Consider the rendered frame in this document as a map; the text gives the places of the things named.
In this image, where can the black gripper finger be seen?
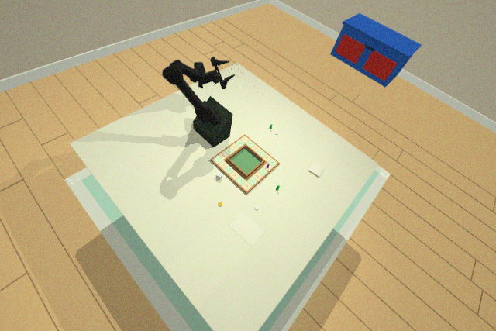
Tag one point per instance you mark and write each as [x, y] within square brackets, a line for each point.
[221, 61]
[228, 78]

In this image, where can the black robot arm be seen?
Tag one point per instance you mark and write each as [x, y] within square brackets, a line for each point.
[174, 75]

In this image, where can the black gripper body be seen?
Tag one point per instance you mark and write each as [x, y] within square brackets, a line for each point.
[214, 63]

